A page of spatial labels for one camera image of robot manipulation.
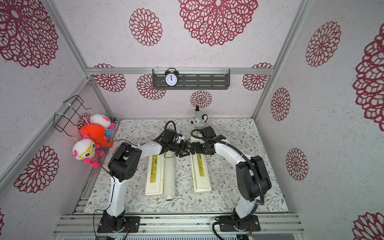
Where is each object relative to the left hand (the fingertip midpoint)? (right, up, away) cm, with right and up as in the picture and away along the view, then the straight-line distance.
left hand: (194, 150), depth 94 cm
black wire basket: (-66, +22, -16) cm, 72 cm away
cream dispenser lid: (+3, -10, -15) cm, 18 cm away
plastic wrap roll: (-15, -13, -8) cm, 21 cm away
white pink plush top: (-59, +20, 0) cm, 62 cm away
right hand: (+1, +1, -3) cm, 4 cm away
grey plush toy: (+3, +20, 0) cm, 20 cm away
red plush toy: (-56, +12, -8) cm, 58 cm away
